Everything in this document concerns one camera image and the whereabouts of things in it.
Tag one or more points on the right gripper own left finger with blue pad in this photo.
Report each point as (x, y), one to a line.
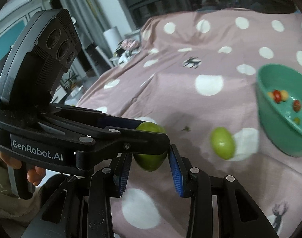
(81, 207)

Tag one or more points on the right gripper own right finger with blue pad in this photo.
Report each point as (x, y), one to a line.
(238, 214)

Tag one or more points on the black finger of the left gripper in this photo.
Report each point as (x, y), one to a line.
(113, 142)
(92, 117)

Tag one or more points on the small green fruit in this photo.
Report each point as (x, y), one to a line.
(150, 162)

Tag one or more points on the beige sleeve forearm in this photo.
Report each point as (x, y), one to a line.
(16, 213)

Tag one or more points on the potted green plant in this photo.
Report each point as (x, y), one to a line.
(71, 81)

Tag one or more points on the small dry stem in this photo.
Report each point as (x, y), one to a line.
(187, 129)

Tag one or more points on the large green fruit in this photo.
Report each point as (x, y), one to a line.
(222, 143)

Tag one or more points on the white paper roll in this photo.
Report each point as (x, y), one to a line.
(113, 38)

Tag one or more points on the pink polka dot cloth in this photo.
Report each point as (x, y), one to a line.
(199, 70)

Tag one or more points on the grey curtain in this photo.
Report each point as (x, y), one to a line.
(90, 23)

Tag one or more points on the yellow fruit in bowl left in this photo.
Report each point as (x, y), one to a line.
(271, 95)

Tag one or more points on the yellow fruit in bowl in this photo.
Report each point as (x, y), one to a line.
(271, 95)
(284, 95)

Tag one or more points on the red tomato in bowl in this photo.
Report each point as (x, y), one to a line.
(277, 97)
(296, 105)

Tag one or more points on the green fruit in bowl right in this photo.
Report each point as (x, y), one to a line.
(296, 120)

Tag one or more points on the yellow fruit in bowl right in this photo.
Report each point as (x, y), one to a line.
(284, 95)

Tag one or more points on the green plastic bowl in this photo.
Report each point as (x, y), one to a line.
(277, 119)

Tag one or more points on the red tomato in bowl right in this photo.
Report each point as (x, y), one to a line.
(296, 105)

